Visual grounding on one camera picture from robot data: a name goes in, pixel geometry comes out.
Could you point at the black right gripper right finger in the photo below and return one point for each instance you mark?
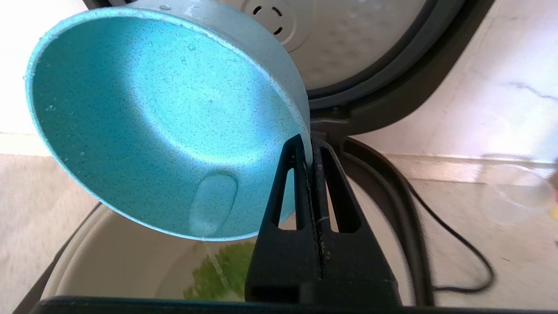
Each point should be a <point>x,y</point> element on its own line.
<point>353,261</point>

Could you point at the blue bowl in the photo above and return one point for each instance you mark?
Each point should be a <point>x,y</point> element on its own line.
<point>152,131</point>

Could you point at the clear plastic cup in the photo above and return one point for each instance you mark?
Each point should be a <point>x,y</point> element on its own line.
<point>516,194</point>

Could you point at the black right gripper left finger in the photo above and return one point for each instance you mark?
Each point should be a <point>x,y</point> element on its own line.
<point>279,261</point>

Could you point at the beige inner pot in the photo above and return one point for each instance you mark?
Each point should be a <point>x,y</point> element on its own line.
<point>109,261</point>

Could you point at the dark grey rice cooker body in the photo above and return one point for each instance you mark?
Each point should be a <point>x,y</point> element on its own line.
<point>392,196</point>

